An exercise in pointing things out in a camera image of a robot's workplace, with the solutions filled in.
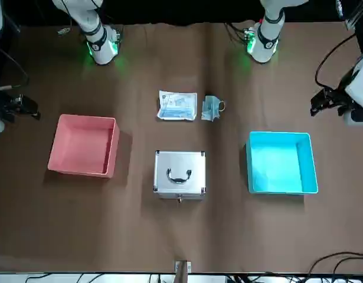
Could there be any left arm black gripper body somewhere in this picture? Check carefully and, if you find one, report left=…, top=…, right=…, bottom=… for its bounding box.
left=322, top=87, right=356, bottom=106

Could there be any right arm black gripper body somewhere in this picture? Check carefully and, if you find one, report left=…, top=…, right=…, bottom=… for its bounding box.
left=5, top=93, right=26, bottom=111

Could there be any new mask packet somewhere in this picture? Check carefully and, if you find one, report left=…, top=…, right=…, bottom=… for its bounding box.
left=156, top=90, right=198, bottom=121

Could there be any pink plastic box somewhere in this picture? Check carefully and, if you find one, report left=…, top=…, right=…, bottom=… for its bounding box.
left=47, top=114, right=120, bottom=180

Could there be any blue plastic box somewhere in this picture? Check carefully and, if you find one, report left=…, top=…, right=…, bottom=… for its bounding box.
left=246, top=131, right=319, bottom=195

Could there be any used blue face mask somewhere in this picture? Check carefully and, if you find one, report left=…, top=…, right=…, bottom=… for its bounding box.
left=201, top=94, right=227, bottom=121

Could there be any silver aluminium case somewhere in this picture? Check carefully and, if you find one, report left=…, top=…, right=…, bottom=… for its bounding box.
left=153, top=150, right=206, bottom=206

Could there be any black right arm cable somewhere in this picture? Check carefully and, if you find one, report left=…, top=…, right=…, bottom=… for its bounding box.
left=0, top=44, right=30, bottom=91

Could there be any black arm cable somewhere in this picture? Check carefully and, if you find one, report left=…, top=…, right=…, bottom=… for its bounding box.
left=0, top=44, right=30, bottom=91
left=315, top=34, right=358, bottom=89

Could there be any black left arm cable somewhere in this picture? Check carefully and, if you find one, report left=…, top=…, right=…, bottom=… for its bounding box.
left=315, top=34, right=358, bottom=89

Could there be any silver aluminium frame profile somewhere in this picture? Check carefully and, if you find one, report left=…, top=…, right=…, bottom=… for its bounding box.
left=345, top=8, right=363, bottom=30

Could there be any black base cable bundle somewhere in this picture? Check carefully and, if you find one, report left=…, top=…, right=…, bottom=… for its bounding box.
left=224, top=22, right=250, bottom=45

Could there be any black looped table cable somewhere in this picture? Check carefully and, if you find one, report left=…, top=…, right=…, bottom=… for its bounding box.
left=309, top=251, right=363, bottom=274

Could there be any grey metal camera bracket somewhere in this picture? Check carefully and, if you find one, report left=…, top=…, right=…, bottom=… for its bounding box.
left=174, top=260, right=192, bottom=283

